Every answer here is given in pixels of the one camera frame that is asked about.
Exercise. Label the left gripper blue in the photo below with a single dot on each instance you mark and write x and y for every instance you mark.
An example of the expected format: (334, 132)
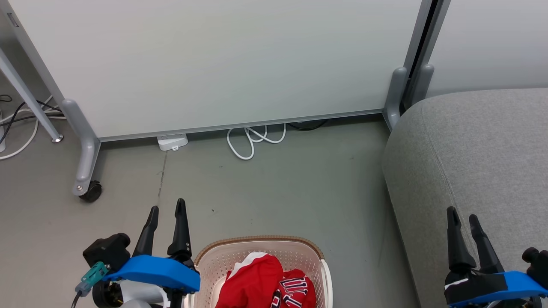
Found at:
(158, 271)

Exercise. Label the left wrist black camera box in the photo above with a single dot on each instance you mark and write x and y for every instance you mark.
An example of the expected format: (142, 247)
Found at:
(107, 252)

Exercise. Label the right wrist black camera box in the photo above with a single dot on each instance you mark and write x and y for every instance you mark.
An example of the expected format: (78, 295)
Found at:
(538, 265)

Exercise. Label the plain red white-trimmed garment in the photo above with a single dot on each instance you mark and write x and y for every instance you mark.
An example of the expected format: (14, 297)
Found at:
(250, 282)

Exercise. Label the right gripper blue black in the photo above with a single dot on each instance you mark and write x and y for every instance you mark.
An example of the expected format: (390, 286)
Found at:
(492, 288)

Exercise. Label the black caster wheel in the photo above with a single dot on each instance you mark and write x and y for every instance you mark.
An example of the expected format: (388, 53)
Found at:
(92, 192)

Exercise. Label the beige perforated laundry basket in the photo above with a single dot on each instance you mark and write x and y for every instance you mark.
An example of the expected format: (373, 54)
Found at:
(222, 261)

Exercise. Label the grey slanted metal leg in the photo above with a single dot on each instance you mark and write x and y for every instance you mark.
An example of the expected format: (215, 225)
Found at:
(25, 96)

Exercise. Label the white power strip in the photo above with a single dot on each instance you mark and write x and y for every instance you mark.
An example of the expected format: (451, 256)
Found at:
(172, 141)

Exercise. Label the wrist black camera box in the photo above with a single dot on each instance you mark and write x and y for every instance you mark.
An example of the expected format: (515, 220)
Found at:
(538, 265)
(107, 252)

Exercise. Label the narrow white partition board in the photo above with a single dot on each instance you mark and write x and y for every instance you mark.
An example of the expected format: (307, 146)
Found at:
(488, 42)

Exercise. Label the wide white partition board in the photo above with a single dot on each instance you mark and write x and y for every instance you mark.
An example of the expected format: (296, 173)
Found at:
(222, 64)

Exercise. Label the grey fabric sofa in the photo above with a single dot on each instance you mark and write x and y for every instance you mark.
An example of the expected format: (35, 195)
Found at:
(479, 154)

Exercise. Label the red lettered basketball jersey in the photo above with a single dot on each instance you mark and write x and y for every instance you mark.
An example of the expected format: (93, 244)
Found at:
(297, 291)

